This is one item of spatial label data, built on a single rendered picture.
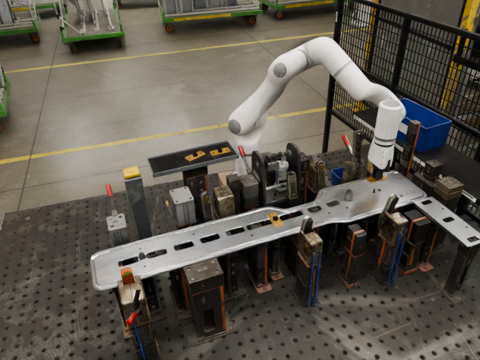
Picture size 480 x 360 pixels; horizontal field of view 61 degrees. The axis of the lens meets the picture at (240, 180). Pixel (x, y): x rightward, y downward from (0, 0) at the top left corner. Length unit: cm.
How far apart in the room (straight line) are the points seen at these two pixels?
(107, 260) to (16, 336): 51
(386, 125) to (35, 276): 162
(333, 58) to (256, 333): 108
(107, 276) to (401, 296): 116
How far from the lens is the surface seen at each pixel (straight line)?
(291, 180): 173
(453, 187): 188
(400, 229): 166
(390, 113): 161
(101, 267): 155
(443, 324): 182
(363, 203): 177
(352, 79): 163
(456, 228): 176
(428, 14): 389
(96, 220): 226
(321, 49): 165
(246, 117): 189
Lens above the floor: 206
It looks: 35 degrees down
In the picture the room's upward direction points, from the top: 2 degrees counter-clockwise
